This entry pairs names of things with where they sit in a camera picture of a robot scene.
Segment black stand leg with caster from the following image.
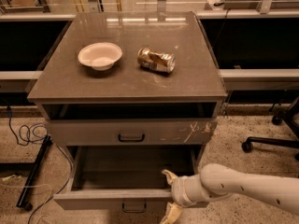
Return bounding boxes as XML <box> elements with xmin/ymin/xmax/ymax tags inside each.
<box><xmin>16</xmin><ymin>135</ymin><xmax>52</xmax><ymax>211</ymax></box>

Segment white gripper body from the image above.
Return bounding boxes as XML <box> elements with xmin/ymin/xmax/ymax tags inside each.
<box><xmin>171</xmin><ymin>175</ymin><xmax>210</xmax><ymax>207</ymax></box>

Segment black office chair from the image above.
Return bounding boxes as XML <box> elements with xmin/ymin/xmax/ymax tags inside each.
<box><xmin>241</xmin><ymin>97</ymin><xmax>299</xmax><ymax>153</ymax></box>

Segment white paper bowl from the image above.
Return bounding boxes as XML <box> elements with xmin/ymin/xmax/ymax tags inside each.
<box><xmin>78</xmin><ymin>42</ymin><xmax>122</xmax><ymax>71</ymax></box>

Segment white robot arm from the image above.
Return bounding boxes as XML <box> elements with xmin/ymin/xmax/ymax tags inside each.
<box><xmin>160</xmin><ymin>163</ymin><xmax>299</xmax><ymax>224</ymax></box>

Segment blue cable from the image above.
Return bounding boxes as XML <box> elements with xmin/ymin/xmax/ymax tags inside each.
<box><xmin>6</xmin><ymin>105</ymin><xmax>73</xmax><ymax>224</ymax></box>

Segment grey drawer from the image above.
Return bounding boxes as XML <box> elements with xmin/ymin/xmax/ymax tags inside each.
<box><xmin>54</xmin><ymin>145</ymin><xmax>205</xmax><ymax>213</ymax></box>
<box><xmin>45</xmin><ymin>119</ymin><xmax>217</xmax><ymax>147</ymax></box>

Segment crushed gold soda can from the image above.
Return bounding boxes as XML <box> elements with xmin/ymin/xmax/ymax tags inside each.
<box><xmin>137</xmin><ymin>48</ymin><xmax>176</xmax><ymax>74</ymax></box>

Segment grey drawer cabinet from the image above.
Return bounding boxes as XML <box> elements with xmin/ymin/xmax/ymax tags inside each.
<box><xmin>26</xmin><ymin>10</ymin><xmax>228</xmax><ymax>179</ymax></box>

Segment grey top drawer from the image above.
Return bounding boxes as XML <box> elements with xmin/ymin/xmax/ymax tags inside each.
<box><xmin>45</xmin><ymin>119</ymin><xmax>217</xmax><ymax>147</ymax></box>

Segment white cable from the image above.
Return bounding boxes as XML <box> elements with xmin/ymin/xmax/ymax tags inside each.
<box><xmin>0</xmin><ymin>173</ymin><xmax>56</xmax><ymax>224</ymax></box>

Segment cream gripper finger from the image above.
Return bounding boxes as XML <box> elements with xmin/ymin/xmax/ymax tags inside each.
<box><xmin>162</xmin><ymin>169</ymin><xmax>178</xmax><ymax>185</ymax></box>
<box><xmin>160</xmin><ymin>203</ymin><xmax>184</xmax><ymax>224</ymax></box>

